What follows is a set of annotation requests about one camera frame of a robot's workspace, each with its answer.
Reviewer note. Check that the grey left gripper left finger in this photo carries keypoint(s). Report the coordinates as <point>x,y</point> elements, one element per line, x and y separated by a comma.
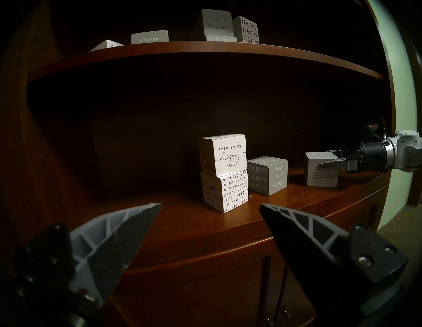
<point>108,244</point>

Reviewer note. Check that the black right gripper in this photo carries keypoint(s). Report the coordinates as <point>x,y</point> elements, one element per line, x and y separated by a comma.
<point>372,156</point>

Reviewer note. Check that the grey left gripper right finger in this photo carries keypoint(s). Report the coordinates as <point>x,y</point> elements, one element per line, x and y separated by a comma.
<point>313,250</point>

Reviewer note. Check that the grey life's a beach cube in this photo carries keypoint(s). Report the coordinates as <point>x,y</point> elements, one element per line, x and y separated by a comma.
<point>321,178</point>

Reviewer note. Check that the white this is my happy place cube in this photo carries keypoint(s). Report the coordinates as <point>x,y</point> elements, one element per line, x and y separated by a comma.
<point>227,158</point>

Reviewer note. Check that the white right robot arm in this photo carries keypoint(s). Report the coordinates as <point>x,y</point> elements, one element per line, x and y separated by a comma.
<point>405,151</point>

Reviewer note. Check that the small dark door knob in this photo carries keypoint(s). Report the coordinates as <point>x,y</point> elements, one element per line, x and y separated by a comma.
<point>270,321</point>
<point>286,313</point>

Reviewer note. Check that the grey live life happy cube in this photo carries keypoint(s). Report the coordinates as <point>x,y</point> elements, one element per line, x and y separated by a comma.
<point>263,178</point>

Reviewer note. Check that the cherry wood cube bookcase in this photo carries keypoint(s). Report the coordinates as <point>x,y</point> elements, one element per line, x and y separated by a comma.
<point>197,227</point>

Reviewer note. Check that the white happy place pattern cube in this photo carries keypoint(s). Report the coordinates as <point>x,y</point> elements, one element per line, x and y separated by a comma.
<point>234,194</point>

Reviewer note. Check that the grey let's escape cube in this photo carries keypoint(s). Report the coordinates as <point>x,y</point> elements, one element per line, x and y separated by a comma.
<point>216,21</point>

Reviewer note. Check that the white happy print cube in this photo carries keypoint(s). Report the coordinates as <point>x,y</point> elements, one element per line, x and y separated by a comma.
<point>108,45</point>

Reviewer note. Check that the grey always choose happy cube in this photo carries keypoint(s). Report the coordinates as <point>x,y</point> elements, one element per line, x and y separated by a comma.
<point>150,37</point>

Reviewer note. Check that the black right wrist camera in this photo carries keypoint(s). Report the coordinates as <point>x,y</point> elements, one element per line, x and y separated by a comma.
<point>371,133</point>

